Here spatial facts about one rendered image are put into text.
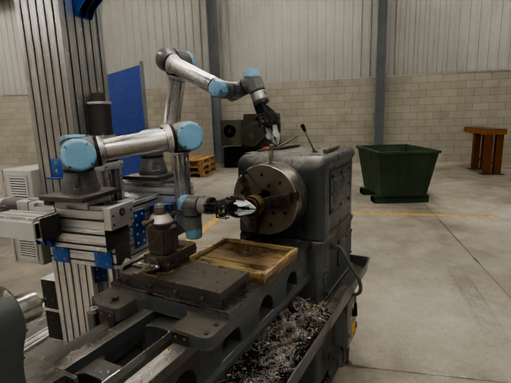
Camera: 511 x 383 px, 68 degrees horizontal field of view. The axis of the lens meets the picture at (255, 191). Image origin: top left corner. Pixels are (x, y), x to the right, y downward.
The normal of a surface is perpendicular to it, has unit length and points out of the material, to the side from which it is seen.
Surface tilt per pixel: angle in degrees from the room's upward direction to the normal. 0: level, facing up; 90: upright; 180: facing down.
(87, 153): 91
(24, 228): 90
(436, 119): 90
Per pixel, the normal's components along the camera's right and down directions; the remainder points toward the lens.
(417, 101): -0.22, 0.20
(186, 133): 0.56, 0.13
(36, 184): 0.94, 0.04
